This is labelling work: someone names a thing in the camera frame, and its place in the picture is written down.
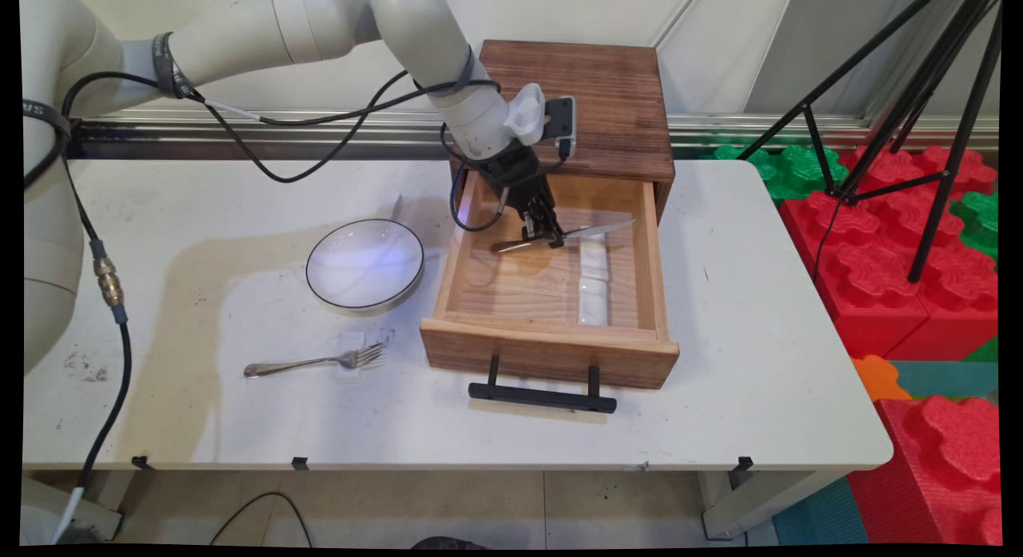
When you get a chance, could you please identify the light wooden drawer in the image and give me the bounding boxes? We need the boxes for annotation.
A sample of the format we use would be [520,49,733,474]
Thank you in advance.
[420,169,681,391]

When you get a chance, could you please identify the silver fork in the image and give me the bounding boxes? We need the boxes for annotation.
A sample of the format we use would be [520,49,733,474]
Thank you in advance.
[244,343,387,379]

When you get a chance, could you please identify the orange foam piece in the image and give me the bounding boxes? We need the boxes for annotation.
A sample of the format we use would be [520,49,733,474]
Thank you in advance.
[851,356,912,404]

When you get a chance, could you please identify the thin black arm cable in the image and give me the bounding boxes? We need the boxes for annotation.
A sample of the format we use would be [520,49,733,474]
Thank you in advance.
[24,58,572,186]

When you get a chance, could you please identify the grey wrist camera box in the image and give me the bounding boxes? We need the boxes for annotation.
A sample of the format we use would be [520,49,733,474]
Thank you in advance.
[543,96,576,160]

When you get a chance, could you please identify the white plate black rim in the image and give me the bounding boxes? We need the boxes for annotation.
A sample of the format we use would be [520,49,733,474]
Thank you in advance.
[306,218,426,316]

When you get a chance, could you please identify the white table leg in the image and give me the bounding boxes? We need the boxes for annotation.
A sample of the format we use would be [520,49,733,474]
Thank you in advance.
[699,469,848,540]

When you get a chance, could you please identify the dark wooden cabinet case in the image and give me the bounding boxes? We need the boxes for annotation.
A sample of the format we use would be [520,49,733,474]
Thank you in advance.
[450,39,677,222]

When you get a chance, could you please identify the large red foam block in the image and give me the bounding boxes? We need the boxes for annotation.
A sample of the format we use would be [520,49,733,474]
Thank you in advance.
[779,191,998,362]

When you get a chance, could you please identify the black drawer handle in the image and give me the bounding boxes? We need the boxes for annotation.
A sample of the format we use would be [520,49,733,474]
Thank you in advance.
[468,354,619,415]

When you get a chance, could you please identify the green foam block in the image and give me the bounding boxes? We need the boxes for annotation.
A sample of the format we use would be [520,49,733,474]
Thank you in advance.
[949,191,1000,262]
[711,145,850,205]

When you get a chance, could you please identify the blue gripper cable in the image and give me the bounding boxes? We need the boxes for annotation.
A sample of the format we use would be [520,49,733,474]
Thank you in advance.
[449,169,506,233]

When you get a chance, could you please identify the teal foam mat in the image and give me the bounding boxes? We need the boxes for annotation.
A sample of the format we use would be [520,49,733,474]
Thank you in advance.
[891,361,1000,400]

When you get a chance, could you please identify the aluminium wall rail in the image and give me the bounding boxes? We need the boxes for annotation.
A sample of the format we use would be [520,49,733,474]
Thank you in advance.
[68,107,1000,160]

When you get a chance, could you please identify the black floor cable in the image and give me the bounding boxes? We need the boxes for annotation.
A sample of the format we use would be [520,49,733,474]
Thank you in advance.
[209,493,314,548]

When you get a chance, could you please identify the black tripod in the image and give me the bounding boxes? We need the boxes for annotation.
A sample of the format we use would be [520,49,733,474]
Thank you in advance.
[735,0,1004,284]

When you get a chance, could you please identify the silver table knife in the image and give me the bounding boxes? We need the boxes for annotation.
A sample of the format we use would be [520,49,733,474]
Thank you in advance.
[491,218,636,254]

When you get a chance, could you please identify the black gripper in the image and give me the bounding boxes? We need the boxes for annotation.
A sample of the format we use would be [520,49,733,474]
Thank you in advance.
[480,145,564,248]

